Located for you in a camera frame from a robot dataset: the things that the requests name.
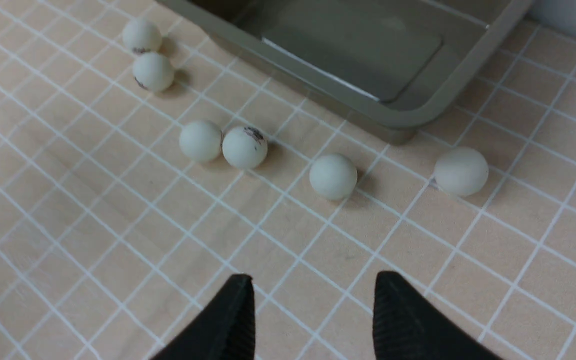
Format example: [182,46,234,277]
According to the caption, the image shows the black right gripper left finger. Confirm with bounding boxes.
[153,273,256,360]

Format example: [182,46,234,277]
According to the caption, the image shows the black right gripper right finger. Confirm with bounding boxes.
[373,271,500,360]

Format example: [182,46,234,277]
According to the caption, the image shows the white table-tennis ball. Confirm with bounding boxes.
[433,146,489,198]
[309,153,358,201]
[179,120,223,163]

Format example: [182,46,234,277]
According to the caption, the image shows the white ball with logo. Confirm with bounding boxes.
[132,52,176,92]
[222,126,269,170]
[122,18,163,54]

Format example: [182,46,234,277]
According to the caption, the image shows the checkered beige tablecloth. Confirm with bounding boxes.
[0,0,576,360]

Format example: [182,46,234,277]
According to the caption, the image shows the olive green plastic bin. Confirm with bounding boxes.
[160,0,534,145]

